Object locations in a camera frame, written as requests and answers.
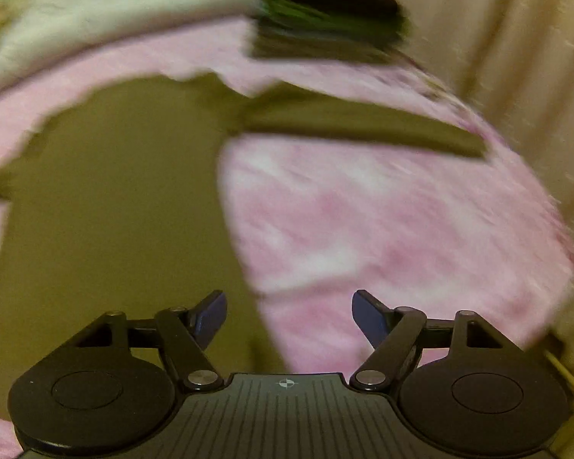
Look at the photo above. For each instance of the stack of folded clothes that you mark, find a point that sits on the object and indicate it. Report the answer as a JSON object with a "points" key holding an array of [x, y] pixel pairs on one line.
{"points": [[330, 14]]}

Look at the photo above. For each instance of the pink floral blanket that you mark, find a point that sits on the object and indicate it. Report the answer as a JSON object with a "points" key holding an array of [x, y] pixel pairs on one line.
{"points": [[373, 229]]}

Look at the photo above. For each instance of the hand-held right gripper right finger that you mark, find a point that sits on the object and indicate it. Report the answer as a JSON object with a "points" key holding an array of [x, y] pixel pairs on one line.
{"points": [[369, 318]]}

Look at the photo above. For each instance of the olive green shirt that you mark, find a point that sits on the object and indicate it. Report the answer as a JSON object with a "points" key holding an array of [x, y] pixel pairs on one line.
{"points": [[124, 210]]}

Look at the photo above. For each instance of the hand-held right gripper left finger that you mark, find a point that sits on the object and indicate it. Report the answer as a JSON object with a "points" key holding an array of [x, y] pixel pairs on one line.
{"points": [[212, 316]]}

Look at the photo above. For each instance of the white pillow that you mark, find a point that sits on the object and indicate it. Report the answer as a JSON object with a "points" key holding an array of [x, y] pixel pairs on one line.
{"points": [[110, 9]]}

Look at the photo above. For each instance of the pale pink curtain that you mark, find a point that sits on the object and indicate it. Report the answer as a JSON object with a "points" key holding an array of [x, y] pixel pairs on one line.
{"points": [[516, 57]]}

